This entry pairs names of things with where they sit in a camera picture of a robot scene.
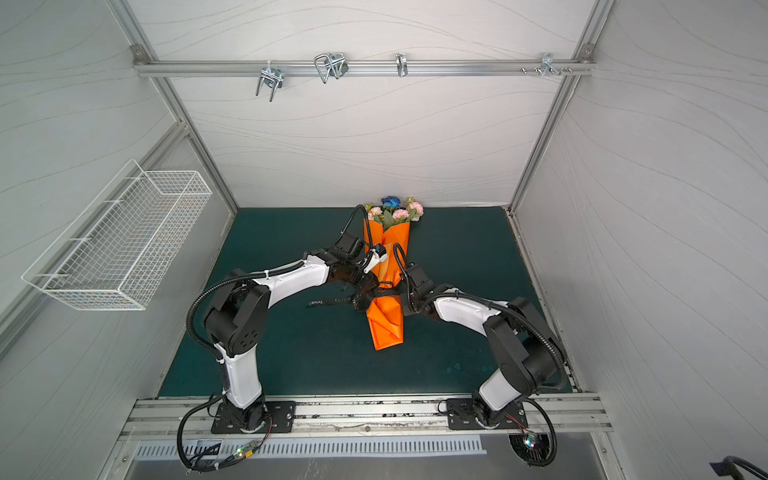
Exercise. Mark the blue fake flower stem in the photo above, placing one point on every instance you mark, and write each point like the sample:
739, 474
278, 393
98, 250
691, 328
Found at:
391, 202

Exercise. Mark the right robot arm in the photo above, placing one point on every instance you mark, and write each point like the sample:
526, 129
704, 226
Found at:
528, 354

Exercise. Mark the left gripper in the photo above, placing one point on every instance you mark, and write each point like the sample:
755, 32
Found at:
367, 284

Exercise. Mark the pink fake flower stem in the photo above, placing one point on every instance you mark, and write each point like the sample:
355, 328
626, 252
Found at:
409, 210

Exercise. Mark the middle metal U-bolt clamp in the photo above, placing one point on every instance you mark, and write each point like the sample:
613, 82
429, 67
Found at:
331, 65

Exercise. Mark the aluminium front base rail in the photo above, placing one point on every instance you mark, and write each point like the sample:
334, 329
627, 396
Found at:
387, 415

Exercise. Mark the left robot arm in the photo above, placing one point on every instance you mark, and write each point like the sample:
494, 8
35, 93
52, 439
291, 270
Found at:
229, 319

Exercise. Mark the metal u-bolt clamp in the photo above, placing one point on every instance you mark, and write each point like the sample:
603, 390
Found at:
271, 79
331, 65

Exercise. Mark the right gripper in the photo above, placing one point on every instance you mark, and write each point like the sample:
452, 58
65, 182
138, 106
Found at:
409, 297

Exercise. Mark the small metal hook bracket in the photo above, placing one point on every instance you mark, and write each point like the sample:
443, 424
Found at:
401, 65

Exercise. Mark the white slotted cable duct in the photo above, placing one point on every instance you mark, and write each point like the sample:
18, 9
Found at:
323, 447

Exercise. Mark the orange wrapping paper sheet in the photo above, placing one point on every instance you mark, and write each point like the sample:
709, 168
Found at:
385, 314

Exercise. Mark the green table mat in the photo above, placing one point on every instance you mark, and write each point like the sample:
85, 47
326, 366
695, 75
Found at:
315, 346

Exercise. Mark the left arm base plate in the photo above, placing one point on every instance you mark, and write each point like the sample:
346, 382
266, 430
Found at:
273, 416

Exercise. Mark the peach fake flower stem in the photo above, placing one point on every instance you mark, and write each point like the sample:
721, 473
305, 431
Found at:
375, 213

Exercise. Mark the left metal U-bolt clamp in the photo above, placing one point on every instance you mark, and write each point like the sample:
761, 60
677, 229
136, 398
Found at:
271, 79

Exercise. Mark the white wire basket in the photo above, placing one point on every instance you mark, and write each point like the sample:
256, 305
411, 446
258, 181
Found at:
115, 253

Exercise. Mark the aluminium cross rail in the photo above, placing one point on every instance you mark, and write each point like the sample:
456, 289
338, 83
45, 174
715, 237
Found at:
149, 67

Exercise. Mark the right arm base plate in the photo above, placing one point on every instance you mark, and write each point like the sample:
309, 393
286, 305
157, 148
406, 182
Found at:
464, 413

